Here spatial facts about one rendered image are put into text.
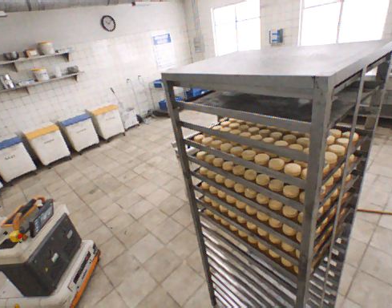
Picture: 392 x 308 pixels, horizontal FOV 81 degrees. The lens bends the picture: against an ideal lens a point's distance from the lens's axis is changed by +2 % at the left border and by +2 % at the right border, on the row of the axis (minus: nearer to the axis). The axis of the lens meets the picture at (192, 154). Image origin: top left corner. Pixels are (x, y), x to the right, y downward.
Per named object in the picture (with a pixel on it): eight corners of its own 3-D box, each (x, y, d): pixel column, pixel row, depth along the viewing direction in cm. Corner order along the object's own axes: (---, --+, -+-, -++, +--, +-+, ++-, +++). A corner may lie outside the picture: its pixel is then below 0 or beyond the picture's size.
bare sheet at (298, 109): (179, 106, 100) (178, 103, 99) (237, 82, 120) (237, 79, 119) (325, 134, 57) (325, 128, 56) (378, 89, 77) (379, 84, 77)
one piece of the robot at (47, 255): (90, 248, 235) (52, 182, 196) (59, 305, 187) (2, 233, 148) (59, 250, 239) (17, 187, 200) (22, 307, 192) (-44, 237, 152)
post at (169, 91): (212, 305, 173) (159, 72, 92) (214, 302, 174) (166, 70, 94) (214, 308, 171) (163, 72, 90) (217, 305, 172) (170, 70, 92)
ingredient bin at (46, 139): (46, 172, 448) (26, 136, 412) (39, 163, 491) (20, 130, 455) (74, 159, 479) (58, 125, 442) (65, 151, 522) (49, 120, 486)
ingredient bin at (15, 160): (9, 188, 412) (-18, 151, 376) (2, 178, 455) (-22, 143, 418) (41, 173, 444) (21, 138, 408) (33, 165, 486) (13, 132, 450)
